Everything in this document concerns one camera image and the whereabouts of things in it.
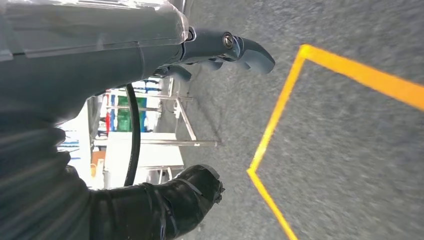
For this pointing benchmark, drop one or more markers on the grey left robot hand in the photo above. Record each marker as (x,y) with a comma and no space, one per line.
(82,49)

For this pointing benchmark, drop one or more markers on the white panel table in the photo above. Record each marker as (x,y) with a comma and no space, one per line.
(155,155)

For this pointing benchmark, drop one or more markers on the green plastic crate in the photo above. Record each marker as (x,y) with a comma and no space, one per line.
(122,116)

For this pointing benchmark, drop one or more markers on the steel table with sled legs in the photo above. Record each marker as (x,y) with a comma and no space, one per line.
(165,143)

